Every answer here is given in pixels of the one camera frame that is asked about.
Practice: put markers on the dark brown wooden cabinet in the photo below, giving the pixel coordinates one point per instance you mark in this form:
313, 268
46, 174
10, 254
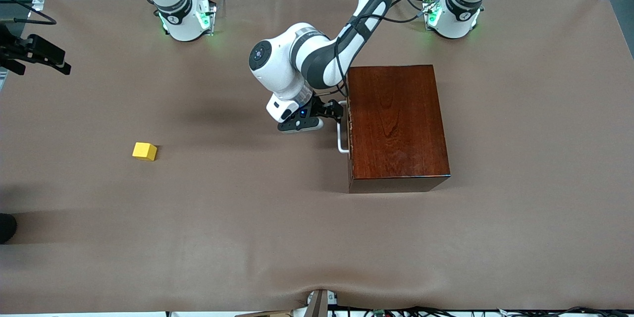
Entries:
396, 124

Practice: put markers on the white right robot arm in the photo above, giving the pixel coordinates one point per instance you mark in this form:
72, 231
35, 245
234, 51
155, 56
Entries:
183, 20

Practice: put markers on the tan cardboard piece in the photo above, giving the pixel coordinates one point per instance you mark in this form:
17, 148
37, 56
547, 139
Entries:
262, 314

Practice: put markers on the crinkled silver foil strip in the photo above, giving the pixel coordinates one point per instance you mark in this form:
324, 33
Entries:
350, 133

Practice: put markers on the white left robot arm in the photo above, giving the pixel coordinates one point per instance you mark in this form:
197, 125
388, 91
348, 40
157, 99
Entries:
277, 69

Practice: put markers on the yellow block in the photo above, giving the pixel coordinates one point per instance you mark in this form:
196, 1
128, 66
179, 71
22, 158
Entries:
144, 151

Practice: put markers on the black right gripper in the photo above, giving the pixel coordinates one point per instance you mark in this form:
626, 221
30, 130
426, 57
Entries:
30, 49

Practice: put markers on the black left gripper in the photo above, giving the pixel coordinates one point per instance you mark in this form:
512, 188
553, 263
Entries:
322, 107

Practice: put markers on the grey camera stand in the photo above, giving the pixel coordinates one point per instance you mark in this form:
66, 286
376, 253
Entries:
317, 304

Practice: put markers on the brown table mat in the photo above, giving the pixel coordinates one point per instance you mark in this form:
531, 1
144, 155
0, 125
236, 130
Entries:
223, 237

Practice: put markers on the black round object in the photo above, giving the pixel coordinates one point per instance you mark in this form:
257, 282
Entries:
7, 228

